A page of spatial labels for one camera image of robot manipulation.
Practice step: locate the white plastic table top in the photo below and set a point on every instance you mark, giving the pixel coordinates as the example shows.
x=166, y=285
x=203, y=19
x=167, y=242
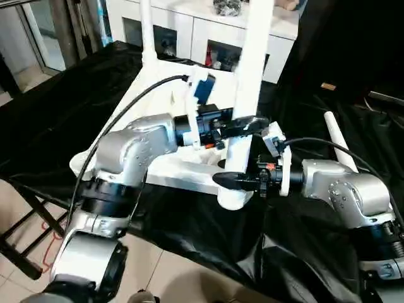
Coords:
x=158, y=94

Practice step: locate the white plastic table leg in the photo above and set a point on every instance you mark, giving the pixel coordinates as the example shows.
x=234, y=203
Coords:
x=148, y=31
x=337, y=135
x=252, y=63

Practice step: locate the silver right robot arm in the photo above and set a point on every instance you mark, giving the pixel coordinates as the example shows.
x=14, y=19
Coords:
x=347, y=189

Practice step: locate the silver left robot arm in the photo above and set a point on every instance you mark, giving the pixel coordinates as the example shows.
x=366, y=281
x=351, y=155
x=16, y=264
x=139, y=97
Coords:
x=132, y=148

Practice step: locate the black plastic mat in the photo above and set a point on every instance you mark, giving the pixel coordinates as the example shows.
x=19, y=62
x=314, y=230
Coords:
x=205, y=227

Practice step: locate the white jar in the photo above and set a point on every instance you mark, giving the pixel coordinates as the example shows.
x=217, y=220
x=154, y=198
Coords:
x=217, y=64

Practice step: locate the red container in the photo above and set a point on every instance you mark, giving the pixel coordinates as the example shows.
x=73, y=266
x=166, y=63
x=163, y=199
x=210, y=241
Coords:
x=209, y=58

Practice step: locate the small yellow label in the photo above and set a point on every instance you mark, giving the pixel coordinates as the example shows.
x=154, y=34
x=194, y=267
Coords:
x=328, y=86

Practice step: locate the white sideboard cabinet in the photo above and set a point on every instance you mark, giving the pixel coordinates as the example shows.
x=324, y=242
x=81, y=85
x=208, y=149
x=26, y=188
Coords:
x=195, y=28

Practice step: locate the clear bag of dark parts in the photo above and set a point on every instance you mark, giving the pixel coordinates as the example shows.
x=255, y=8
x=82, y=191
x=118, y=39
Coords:
x=227, y=7

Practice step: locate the black backdrop cloth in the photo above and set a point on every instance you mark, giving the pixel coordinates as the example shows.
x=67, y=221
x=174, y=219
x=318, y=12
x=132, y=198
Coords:
x=363, y=41

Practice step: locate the grey rounded robot part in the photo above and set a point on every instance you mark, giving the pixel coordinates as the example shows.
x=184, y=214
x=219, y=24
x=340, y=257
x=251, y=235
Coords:
x=143, y=298

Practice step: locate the blue printed panel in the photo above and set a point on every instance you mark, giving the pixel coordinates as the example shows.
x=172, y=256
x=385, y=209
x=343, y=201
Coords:
x=104, y=25

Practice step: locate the grey tripod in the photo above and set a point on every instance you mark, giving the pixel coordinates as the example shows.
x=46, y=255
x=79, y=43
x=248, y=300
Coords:
x=82, y=28

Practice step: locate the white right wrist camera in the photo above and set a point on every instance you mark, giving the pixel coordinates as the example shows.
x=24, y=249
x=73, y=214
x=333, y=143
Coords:
x=277, y=135

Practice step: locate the glass door metal frame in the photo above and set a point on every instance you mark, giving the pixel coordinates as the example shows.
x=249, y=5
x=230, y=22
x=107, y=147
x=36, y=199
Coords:
x=47, y=41

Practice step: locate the black folding stand frame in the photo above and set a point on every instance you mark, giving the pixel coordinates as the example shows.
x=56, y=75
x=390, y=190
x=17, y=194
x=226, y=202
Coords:
x=22, y=262

